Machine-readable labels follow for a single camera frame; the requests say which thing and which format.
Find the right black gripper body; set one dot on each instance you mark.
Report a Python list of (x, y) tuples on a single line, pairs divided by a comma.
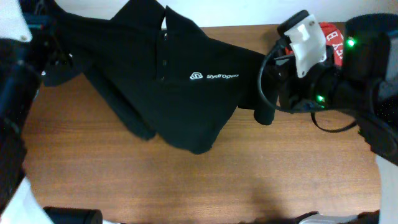
[(319, 88)]

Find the black polo shirt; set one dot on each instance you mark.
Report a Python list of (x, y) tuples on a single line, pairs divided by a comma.
[(161, 74)]

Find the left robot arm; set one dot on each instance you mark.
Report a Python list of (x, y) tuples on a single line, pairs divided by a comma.
[(30, 44)]

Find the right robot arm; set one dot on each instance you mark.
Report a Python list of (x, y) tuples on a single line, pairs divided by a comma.
[(364, 87)]

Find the red folded t-shirt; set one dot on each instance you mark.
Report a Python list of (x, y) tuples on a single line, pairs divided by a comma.
[(334, 43)]

